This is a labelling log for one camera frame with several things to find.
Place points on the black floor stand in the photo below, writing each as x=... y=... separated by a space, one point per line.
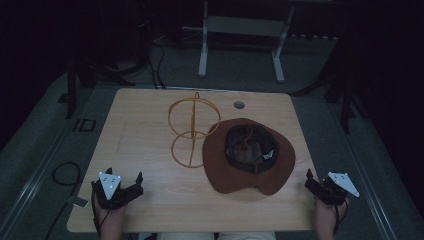
x=71 y=90
x=343 y=93

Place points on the grey tape strip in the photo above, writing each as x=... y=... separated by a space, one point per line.
x=77 y=201

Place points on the white metal frame stand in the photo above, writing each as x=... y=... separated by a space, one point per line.
x=243 y=26

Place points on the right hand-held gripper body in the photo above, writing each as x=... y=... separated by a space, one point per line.
x=333 y=191

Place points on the person's right hand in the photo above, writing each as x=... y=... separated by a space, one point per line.
x=326 y=216

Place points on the person's left hand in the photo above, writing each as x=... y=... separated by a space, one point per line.
x=111 y=220

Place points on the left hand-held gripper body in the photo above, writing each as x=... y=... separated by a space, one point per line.
x=115 y=196

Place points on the black rectangular floor bracket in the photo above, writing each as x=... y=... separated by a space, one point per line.
x=87 y=125

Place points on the brown wide-brim hat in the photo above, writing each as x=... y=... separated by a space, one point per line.
x=216 y=160

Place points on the grey round table grommet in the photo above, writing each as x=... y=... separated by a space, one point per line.
x=239 y=105

